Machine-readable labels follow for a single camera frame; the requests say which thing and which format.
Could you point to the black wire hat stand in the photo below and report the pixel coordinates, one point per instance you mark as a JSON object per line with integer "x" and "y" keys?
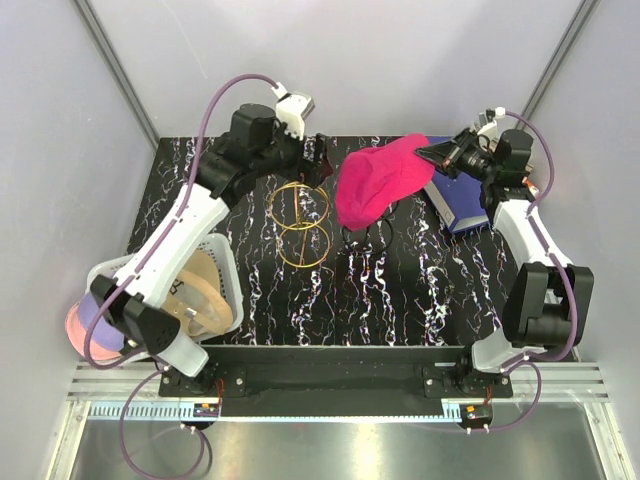
{"x": 374, "y": 239}

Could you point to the purple cap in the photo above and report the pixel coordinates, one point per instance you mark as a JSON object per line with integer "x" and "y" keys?
{"x": 104, "y": 335}

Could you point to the gold wire hat stand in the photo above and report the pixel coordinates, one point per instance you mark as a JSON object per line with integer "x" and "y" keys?
{"x": 300, "y": 225}

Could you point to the blue binder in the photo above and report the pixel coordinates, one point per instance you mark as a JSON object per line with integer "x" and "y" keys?
{"x": 457, "y": 200}

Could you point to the beige baseball cap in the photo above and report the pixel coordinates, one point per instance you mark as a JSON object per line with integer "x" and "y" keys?
{"x": 195, "y": 298}

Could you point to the pink cap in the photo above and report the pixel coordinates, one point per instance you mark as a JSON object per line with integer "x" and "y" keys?
{"x": 76, "y": 334}

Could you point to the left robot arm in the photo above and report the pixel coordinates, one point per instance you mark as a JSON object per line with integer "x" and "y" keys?
{"x": 260, "y": 141}

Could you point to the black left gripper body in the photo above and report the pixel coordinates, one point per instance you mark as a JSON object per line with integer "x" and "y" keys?
{"x": 311, "y": 169}

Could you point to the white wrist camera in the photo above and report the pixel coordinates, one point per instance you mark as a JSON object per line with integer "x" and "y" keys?
{"x": 292, "y": 109}
{"x": 487, "y": 124}

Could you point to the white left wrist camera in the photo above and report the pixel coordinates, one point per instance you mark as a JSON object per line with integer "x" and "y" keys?
{"x": 292, "y": 109}

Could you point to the stack of books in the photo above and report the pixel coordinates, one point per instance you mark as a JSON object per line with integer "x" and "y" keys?
{"x": 527, "y": 182}

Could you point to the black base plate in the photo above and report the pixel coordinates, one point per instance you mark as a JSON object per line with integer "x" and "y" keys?
{"x": 329, "y": 382}

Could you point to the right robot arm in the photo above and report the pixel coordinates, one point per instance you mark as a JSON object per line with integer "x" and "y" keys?
{"x": 545, "y": 313}

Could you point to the magenta mesh cap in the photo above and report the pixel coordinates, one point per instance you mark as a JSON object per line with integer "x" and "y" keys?
{"x": 373, "y": 178}

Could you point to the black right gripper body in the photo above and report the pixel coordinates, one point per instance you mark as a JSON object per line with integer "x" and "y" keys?
{"x": 452, "y": 160}

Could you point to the white plastic basket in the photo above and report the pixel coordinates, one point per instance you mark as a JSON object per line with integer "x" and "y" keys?
{"x": 216, "y": 246}

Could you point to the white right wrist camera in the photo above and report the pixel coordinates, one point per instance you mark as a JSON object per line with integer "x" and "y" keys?
{"x": 487, "y": 124}

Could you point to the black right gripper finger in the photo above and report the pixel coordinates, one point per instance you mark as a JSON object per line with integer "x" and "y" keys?
{"x": 441, "y": 164}
{"x": 439, "y": 149}

